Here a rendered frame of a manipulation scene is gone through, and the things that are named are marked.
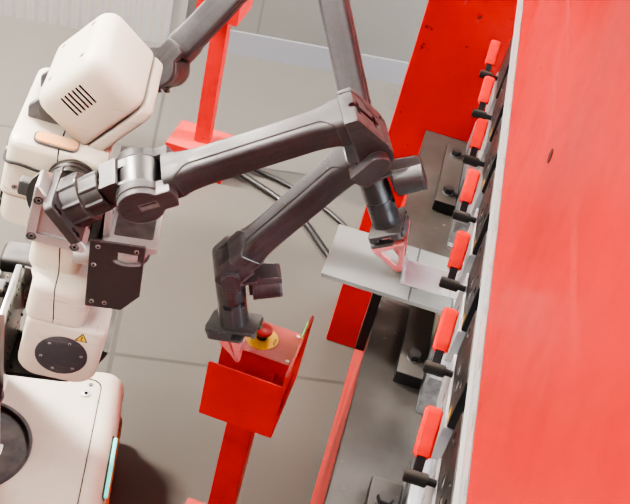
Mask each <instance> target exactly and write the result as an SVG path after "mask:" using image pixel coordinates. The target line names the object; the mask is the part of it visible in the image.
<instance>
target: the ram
mask: <svg viewBox="0 0 630 504"><path fill-rule="evenodd" d="M519 5H520V0H518V2H517V10H516V17H515V25H514V33H513V40H512V48H511V56H510V64H509V71H508V79H507V87H506V94H505V102H504V110H503V117H502V125H501V133H500V141H499V148H498V156H497V164H496V171H495V179H494V187H493V195H492V202H491V210H490V218H489V225H488V233H487V241H486V248H485V256H484V264H483V272H482V279H481V287H480V295H479V302H478V310H477V318H476V326H475V333H474V341H473V349H472V356H471V364H470V372H469V379H468V387H467V395H466V403H465V410H464V418H463V426H462V433H461V441H460V449H459V456H458V464H457V472H456V480H455V487H454V495H453V503H452V504H458V498H459V490H460V482H461V474H462V466H463V458H464V450H465V442H466V434H467V425H468V417H469V409H470V401H471V393H472V385H473V377H474V369H475V361H476V353H477V345H478V337H479V328H480V320H481V312H482V304H483V296H484V288H485V280H486V272H487V264H488V256H489V248H490V240H491V232H492V223H493V215H494V207H495V199H496V191H497V183H498V175H499V167H500V159H501V151H502V143H503V135H504V126H505V118H506V110H507V102H508V94H509V86H510V78H511V70H512V62H513V54H514V46H515V38H516V30H517V21H518V13H519ZM465 504H630V0H523V8H522V16H521V25H520V33H519V42H518V51H517V59H516V68H515V77H514V85H513V94H512V103H511V111H510V120H509V129H508V137H507V146H506V155H505V163H504V172H503V180H502V189H501V198H500V206H499V215H498V224H497V232H496V241H495V250H494V258H493V267H492V276H491V284H490V293H489V302H488V310H487V319H486V327H485V336H484V345H483V353H482V362H481V371H480V379H479V388H478V397H477V405H476V414H475V423H474V431H473V440H472V449H471V457H470V466H469V474H468V483H467V492H466V500H465Z"/></svg>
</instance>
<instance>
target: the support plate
mask: <svg viewBox="0 0 630 504"><path fill-rule="evenodd" d="M368 235H369V233H367V232H364V231H361V230H357V229H354V228H351V227H348V226H345V225H341V224H339V226H338V229H337V231H336V234H335V237H334V240H333V242H332V245H331V248H330V250H329V253H328V256H327V258H326V261H325V264H324V267H323V269H322V272H321V275H320V276H321V277H324V278H327V279H330V280H333V281H336V282H339V283H343V284H346V285H349V286H352V287H355V288H358V289H362V290H365V291H368V292H371V293H374V294H377V295H381V296H384V297H387V298H390V299H393V300H397V301H400V302H403V303H406V304H409V305H412V306H416V307H419V308H422V309H425V310H428V311H431V312H435V313H438V314H441V315H442V311H443V309H444V308H446V307H449V308H451V306H452V300H453V299H451V298H450V295H449V298H448V297H444V296H441V295H437V294H434V293H430V292H427V291H424V290H420V289H417V288H416V289H414V288H412V291H411V295H410V299H409V300H407V299H408V295H409V290H410V286H406V285H403V284H400V279H401V273H402V271H399V272H395V271H394V270H393V269H392V268H391V267H390V266H389V265H388V264H387V263H386V262H385V261H383V260H382V259H381V258H380V257H378V256H377V255H376V254H374V253H373V252H372V250H371V247H370V245H371V244H370V243H369V240H368ZM407 251H408V253H407V259H408V260H412V261H415V262H416V260H417V256H418V252H419V249H418V248H415V247H412V246H409V245H407V249H406V252H407ZM384 252H385V253H386V255H387V256H388V257H389V258H390V259H391V260H392V261H393V262H394V263H395V264H396V265H398V258H399V256H398V255H397V254H396V253H395V252H394V250H387V251H384ZM448 261H449V258H447V257H444V256H441V255H438V254H434V253H431V252H428V251H425V250H422V249H421V252H420V256H419V260H418V262H419V263H422V264H426V265H429V266H433V267H436V268H440V269H443V270H447V271H449V269H448V267H447V264H448Z"/></svg>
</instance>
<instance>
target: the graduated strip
mask: <svg viewBox="0 0 630 504"><path fill-rule="evenodd" d="M522 8H523V0H520V5H519V13H518V21H517V30H516V38H515V46H514V54H513V62H512V70H511V78H510V86H509V94H508V102H507V110H506V118H505V126H504V135H503V143H502V151H501V159H500V167H499V175H498V183H497V191H496V199H495V207H494V215H493V223H492V232H491V240H490V248H489V256H488V264H487V272H486V280H485V288H484V296H483V304H482V312H481V320H480V328H479V337H478V345H477V353H476V361H475V369H474V377H473V385H472V393H471V401H470V409H469V417H468V425H467V434H466V442H465V450H464V458H463V466H462V474H461V482H460V490H459V498H458V504H465V500H466V492H467V483H468V474H469V466H470V457H471V449H472V440H473V431H474V423H475V414H476V405H477V397H478V388H479V379H480V371H481V362H482V353H483V345H484V336H485V327H486V319H487V310H488V302H489V293H490V284H491V276H492V267H493V258H494V250H495V241H496V232H497V224H498V215H499V206H500V198H501V189H502V180H503V172H504V163H505V155H506V146H507V137H508V129H509V120H510V111H511V103H512V94H513V85H514V77H515V68H516V59H517V51H518V42H519V33H520V25H521V16H522Z"/></svg>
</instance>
